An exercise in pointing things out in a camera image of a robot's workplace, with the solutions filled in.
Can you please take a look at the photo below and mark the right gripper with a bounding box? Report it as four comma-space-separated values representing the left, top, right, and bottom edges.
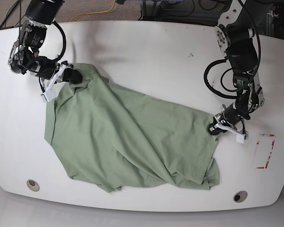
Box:
44, 61, 83, 93

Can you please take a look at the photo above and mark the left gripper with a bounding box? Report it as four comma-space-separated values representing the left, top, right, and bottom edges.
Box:
207, 106, 248, 135

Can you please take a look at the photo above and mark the green polo t-shirt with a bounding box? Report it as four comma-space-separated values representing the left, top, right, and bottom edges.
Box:
44, 63, 220, 193

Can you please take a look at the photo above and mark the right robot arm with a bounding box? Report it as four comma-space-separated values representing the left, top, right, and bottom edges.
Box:
8, 0, 83, 92

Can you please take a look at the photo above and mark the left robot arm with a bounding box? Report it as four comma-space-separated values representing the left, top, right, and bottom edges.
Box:
204, 0, 273, 140

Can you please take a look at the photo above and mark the red tape rectangle marking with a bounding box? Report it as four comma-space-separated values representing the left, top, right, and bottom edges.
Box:
254, 134, 275, 169

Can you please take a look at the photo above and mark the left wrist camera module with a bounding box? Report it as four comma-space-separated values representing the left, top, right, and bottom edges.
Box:
236, 134, 249, 144

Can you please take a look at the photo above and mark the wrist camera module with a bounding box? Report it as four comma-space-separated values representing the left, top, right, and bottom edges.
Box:
236, 134, 249, 144
40, 89, 57, 103

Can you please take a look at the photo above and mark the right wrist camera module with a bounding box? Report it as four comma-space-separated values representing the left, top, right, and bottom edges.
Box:
40, 89, 57, 103

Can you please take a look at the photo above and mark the yellow cable on floor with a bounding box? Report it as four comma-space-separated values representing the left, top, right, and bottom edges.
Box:
70, 0, 116, 22

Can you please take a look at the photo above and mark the right table cable grommet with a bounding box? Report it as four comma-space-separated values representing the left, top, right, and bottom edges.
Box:
233, 191, 248, 203

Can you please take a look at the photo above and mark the table cable grommet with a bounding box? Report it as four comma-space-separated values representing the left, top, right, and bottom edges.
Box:
233, 191, 248, 203
27, 180, 40, 192

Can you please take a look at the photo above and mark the left table cable grommet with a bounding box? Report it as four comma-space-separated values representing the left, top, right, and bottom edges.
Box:
27, 180, 40, 192

